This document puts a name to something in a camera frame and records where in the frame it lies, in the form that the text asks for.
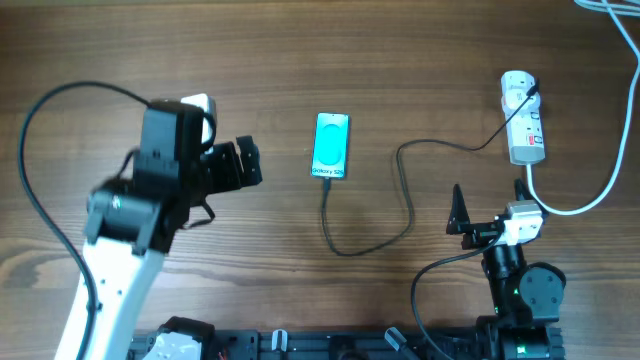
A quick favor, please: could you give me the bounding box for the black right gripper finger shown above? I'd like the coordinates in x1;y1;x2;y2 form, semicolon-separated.
514;178;548;216
446;184;471;235

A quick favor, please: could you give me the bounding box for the white power strip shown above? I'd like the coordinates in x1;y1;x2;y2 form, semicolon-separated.
500;70;545;166

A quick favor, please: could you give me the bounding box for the blue screen smartphone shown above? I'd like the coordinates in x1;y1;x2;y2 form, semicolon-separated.
310;113;350;179

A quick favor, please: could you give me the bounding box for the black charging cable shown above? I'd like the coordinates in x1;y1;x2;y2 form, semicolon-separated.
320;81;541;258

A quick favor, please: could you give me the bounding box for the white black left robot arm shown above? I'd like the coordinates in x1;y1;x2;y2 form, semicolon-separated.
17;81;262;359

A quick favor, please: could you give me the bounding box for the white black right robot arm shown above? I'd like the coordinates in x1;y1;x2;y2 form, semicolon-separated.
410;180;567;359

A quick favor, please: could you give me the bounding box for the white power strip cord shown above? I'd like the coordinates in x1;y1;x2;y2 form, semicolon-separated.
524;0;640;217

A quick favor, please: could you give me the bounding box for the white cables top right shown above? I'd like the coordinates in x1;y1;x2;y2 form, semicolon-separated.
573;0;640;18

